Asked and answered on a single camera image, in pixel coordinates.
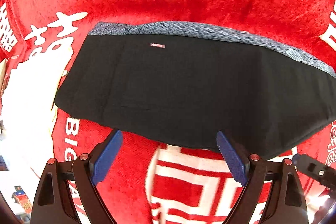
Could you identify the black pants with patterned waistband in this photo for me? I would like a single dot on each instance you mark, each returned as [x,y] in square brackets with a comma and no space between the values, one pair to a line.
[181,83]

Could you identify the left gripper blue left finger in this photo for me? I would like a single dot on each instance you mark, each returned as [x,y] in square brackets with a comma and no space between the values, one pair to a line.
[103,155]

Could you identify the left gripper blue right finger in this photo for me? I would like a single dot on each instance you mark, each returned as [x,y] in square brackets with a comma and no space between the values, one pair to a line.
[235,157]

